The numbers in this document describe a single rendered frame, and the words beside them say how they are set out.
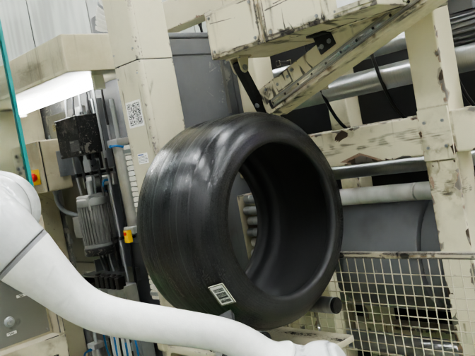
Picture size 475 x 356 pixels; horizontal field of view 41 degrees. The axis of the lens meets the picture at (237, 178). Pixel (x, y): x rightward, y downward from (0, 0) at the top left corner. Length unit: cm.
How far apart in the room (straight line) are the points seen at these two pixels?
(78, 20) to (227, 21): 956
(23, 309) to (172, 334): 109
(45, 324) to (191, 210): 81
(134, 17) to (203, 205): 65
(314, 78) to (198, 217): 64
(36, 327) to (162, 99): 80
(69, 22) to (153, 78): 955
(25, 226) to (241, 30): 105
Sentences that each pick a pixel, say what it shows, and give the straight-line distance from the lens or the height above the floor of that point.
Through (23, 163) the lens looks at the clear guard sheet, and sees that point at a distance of 202.
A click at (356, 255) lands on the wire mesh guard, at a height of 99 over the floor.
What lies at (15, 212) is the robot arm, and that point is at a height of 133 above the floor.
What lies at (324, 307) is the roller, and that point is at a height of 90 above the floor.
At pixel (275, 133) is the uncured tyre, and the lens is 159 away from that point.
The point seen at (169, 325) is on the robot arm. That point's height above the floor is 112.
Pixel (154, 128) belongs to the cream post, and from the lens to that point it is 180.
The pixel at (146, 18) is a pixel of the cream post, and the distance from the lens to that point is 187.
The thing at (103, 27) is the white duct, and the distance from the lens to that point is 248.
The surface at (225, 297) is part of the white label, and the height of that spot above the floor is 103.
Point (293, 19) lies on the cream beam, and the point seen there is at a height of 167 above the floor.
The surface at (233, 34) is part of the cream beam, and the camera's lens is 189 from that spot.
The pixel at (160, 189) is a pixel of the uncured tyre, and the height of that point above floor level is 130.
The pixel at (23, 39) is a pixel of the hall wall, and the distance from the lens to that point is 1109.
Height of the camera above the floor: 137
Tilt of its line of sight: 3 degrees down
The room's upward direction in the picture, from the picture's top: 10 degrees counter-clockwise
